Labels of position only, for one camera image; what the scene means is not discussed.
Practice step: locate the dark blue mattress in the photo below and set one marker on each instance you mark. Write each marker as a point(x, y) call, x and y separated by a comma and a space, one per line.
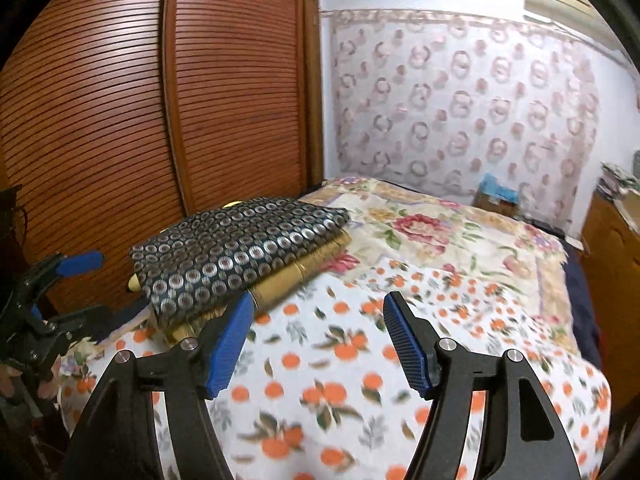
point(585, 310)

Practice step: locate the wooden louvred wardrobe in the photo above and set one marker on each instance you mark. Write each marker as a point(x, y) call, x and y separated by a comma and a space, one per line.
point(100, 110)

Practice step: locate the orange fruit print bed sheet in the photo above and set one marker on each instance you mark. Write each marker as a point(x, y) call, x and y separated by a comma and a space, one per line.
point(325, 360)

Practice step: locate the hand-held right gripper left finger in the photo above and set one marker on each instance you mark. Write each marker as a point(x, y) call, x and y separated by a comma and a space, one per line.
point(230, 345)

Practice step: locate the brown gold patterned folded cloth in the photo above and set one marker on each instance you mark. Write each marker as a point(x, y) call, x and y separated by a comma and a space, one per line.
point(295, 272)

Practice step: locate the wooden sideboard cabinet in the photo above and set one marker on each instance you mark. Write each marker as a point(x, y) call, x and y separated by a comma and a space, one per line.
point(615, 285)

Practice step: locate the floral blanket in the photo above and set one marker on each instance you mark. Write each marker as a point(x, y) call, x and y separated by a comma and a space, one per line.
point(440, 230)

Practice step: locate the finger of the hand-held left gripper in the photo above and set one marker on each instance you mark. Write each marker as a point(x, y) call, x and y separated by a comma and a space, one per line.
point(100, 320)
point(80, 262)

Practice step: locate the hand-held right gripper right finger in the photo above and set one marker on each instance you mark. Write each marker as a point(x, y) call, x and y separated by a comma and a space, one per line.
point(407, 345)

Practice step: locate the cardboard box with blue contents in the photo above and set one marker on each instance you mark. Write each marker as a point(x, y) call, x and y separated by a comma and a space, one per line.
point(492, 197)

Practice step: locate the stack of folded fabrics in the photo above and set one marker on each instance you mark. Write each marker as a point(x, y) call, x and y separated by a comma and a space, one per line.
point(617, 177)

